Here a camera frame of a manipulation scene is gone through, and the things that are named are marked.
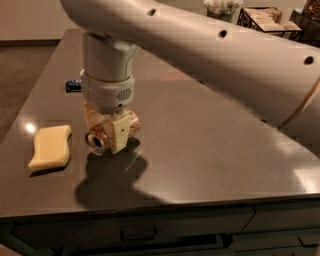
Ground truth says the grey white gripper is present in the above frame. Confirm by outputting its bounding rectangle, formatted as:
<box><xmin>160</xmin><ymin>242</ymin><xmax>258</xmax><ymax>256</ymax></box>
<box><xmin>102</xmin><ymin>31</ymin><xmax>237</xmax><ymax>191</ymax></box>
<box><xmin>80</xmin><ymin>70</ymin><xmax>135</xmax><ymax>154</ymax></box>

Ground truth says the orange soda can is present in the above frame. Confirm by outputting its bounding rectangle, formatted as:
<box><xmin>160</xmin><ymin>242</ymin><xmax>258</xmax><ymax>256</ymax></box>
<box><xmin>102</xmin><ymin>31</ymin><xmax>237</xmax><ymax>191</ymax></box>
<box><xmin>85</xmin><ymin>108</ymin><xmax>141</xmax><ymax>156</ymax></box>

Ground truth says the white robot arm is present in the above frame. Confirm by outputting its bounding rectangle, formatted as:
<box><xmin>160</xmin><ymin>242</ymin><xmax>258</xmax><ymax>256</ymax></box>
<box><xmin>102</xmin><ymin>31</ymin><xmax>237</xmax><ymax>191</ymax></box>
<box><xmin>60</xmin><ymin>0</ymin><xmax>320</xmax><ymax>154</ymax></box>

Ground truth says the blue snack bar wrapper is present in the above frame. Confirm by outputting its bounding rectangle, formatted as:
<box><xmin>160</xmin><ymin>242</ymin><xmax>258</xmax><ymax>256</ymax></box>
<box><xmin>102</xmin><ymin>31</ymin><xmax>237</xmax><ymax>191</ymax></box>
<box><xmin>65</xmin><ymin>79</ymin><xmax>81</xmax><ymax>93</ymax></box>

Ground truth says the yellow sponge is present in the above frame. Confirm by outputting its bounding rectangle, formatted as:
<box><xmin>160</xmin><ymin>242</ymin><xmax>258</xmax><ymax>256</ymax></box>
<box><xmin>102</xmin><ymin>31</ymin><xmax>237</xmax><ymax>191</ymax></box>
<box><xmin>28</xmin><ymin>125</ymin><xmax>72</xmax><ymax>171</ymax></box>

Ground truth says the left cabinet drawer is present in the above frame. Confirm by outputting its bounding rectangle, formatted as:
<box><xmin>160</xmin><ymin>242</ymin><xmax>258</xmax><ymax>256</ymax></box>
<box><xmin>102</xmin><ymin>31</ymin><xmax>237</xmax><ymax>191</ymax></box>
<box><xmin>14</xmin><ymin>208</ymin><xmax>254</xmax><ymax>249</ymax></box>

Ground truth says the cabinet drawer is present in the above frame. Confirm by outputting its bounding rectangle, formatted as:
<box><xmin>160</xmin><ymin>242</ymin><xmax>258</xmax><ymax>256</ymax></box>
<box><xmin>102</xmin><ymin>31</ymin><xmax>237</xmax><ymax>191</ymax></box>
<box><xmin>229</xmin><ymin>199</ymin><xmax>320</xmax><ymax>252</ymax></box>
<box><xmin>14</xmin><ymin>208</ymin><xmax>254</xmax><ymax>249</ymax></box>

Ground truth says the grey metal flower pot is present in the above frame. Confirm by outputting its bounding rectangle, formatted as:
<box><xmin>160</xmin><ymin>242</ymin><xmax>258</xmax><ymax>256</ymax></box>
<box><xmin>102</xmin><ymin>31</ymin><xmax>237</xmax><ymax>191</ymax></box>
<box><xmin>207</xmin><ymin>11</ymin><xmax>234</xmax><ymax>23</ymax></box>

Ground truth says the white flowers bunch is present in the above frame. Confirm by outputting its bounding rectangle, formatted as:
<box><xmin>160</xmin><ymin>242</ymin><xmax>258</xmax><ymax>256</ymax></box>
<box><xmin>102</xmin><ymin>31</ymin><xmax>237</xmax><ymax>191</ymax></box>
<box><xmin>203</xmin><ymin>0</ymin><xmax>243</xmax><ymax>15</ymax></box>

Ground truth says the right cabinet drawer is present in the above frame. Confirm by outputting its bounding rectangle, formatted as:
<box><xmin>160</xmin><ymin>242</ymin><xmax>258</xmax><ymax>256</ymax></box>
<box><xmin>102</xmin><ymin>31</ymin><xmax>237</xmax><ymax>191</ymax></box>
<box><xmin>229</xmin><ymin>199</ymin><xmax>320</xmax><ymax>252</ymax></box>

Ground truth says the dark jar top right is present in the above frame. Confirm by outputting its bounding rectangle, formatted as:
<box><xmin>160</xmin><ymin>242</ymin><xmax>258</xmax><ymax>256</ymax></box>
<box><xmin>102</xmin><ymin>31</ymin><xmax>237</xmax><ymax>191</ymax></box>
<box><xmin>289</xmin><ymin>0</ymin><xmax>320</xmax><ymax>46</ymax></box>

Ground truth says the black wire basket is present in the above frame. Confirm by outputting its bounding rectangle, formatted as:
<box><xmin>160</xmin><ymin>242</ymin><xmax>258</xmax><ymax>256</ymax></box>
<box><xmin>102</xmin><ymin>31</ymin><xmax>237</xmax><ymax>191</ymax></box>
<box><xmin>237</xmin><ymin>7</ymin><xmax>304</xmax><ymax>40</ymax></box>

